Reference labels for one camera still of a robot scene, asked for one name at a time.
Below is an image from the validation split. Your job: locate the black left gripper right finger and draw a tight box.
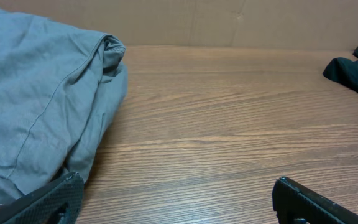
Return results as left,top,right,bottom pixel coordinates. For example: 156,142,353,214
272,177,358,224

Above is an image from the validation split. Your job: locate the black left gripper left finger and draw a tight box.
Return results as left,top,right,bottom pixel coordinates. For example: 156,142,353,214
0,172,84,224

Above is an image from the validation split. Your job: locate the grey folded garment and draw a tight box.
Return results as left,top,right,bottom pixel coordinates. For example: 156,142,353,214
0,8,127,205

